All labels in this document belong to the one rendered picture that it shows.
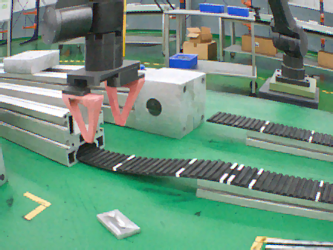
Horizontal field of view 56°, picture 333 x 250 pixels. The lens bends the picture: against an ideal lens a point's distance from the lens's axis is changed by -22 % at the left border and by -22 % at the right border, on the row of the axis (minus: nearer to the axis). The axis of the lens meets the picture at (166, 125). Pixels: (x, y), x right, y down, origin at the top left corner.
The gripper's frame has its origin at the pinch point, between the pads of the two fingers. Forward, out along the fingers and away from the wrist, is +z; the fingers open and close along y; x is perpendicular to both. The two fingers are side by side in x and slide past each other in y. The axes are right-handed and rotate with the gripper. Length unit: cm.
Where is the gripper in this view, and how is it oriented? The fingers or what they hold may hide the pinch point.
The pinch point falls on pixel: (104, 127)
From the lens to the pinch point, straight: 56.6
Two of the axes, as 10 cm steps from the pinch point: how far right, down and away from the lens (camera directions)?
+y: -5.0, 3.0, -8.1
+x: 8.7, 1.7, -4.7
